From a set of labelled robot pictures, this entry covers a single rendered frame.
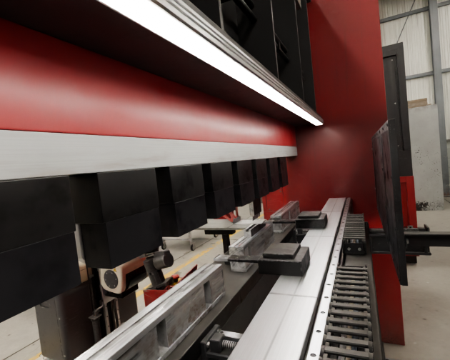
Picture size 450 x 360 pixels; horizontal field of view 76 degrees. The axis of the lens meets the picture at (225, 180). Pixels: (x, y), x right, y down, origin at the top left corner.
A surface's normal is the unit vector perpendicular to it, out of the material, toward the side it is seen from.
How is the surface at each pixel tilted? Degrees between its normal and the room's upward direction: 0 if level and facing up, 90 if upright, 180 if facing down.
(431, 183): 90
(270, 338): 0
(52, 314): 90
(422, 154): 90
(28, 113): 90
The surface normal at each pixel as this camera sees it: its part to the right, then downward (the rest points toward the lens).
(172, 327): 0.90, -0.07
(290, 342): -0.11, -0.99
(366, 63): -0.42, 0.09
